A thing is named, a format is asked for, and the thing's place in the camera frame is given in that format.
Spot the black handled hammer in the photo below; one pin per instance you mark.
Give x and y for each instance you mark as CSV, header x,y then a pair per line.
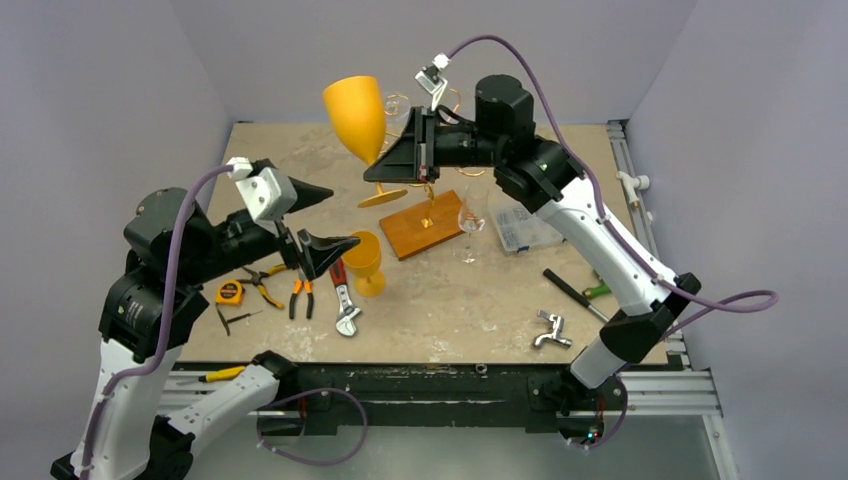
x,y
568,290

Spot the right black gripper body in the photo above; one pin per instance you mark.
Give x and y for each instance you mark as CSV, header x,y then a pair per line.
x,y
427,145

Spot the yellow tape measure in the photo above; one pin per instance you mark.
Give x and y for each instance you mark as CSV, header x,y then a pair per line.
x,y
230,293

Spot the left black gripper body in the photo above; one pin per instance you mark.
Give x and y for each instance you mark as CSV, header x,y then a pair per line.
x,y
242,244

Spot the yellow long nose pliers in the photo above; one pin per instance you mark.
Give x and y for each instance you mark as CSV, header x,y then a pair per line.
x,y
257,279

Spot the chrome faucet tap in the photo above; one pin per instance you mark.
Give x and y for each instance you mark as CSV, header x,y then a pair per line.
x,y
554,334

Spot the aluminium frame rail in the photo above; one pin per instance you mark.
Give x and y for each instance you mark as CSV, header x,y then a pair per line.
x,y
692,393

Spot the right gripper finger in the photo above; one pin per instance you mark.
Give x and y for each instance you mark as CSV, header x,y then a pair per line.
x,y
400,173
403,150

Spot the red adjustable wrench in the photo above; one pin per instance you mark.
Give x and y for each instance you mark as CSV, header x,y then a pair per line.
x,y
348,310

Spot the wooden rack base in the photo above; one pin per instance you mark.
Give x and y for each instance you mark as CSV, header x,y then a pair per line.
x,y
420,227

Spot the clear plastic screw box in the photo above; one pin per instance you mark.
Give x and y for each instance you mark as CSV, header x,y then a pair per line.
x,y
520,231

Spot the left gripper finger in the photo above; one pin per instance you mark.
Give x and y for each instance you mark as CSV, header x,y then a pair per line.
x,y
285,194
319,254

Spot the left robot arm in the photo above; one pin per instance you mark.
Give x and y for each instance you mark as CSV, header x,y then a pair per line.
x,y
179,240

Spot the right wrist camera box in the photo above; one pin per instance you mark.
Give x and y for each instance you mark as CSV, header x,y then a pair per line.
x,y
430,78

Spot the yellow wine glass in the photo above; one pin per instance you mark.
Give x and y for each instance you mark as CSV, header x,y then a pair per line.
x,y
355,109
363,261

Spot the yellow handled screwdriver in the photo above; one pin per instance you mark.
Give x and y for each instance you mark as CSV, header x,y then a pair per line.
x,y
216,376

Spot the black table front rail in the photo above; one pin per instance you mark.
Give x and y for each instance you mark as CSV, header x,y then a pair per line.
x,y
537,398

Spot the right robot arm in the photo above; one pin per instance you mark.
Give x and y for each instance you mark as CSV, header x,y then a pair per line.
x,y
548,180

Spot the small black hex key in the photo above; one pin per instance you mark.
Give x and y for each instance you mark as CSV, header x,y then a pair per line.
x,y
226,322

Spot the white pipe tee fitting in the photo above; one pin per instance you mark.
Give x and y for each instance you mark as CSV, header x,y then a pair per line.
x,y
633,186

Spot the clear wine glass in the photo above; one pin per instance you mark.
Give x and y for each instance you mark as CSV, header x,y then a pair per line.
x,y
396,108
471,220

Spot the green faucet valve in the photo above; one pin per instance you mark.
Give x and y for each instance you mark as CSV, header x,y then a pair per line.
x,y
602,289

